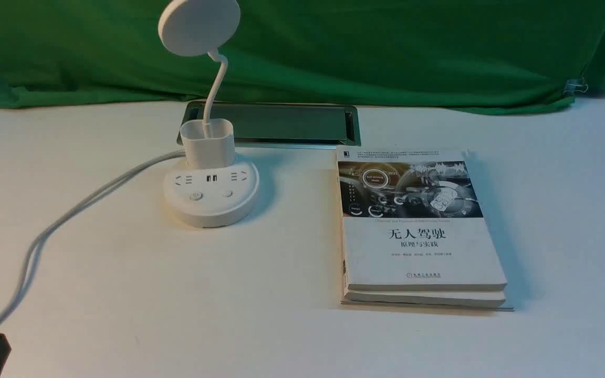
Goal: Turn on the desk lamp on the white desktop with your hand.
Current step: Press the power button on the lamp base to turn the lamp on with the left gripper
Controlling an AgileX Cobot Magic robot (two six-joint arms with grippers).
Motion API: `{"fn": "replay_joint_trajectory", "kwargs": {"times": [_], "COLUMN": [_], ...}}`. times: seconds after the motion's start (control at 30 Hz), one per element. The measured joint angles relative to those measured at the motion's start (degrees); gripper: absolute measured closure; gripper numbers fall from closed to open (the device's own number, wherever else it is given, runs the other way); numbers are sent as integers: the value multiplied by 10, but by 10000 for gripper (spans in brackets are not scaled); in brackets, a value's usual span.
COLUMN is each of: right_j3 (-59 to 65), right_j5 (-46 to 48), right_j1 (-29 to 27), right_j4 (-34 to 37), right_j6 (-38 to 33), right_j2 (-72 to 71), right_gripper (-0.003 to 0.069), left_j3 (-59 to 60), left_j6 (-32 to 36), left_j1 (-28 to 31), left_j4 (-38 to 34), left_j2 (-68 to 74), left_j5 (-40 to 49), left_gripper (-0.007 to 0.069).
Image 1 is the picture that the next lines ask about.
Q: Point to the metal desk cable grommet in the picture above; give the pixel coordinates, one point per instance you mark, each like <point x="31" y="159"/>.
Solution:
<point x="304" y="125"/>

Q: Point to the green backdrop cloth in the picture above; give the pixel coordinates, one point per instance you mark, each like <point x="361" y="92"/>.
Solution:
<point x="482" y="57"/>

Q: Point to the lower white book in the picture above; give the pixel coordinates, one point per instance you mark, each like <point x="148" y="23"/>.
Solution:
<point x="471" y="300"/>

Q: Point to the silver binder clip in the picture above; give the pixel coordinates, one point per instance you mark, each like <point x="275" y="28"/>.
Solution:
<point x="574" y="86"/>

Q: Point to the white desk lamp with sockets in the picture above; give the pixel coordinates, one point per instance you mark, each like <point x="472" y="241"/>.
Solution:
<point x="213" y="186"/>

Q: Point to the white autonomous driving book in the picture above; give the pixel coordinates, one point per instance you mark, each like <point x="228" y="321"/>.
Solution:
<point x="411" y="220"/>

